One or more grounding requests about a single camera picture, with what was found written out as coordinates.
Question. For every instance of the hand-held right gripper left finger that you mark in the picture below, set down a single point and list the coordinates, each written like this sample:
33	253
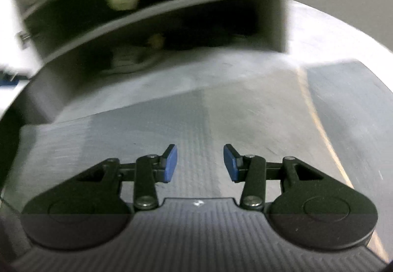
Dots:
170	164

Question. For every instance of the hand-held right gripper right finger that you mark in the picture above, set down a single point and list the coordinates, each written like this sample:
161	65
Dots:
230	164

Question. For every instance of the grey shoe cabinet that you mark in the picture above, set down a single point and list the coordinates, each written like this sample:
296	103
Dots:
270	23

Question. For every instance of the grey striped floor mat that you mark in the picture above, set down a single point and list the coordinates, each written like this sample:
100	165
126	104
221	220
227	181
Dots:
199	112

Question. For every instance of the white slide sandal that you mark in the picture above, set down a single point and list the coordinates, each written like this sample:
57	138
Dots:
132	58

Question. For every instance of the blue object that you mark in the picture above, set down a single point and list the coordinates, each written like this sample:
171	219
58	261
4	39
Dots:
7	81

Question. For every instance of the metal cabinet hinge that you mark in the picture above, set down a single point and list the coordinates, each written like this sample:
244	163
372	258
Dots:
23	37

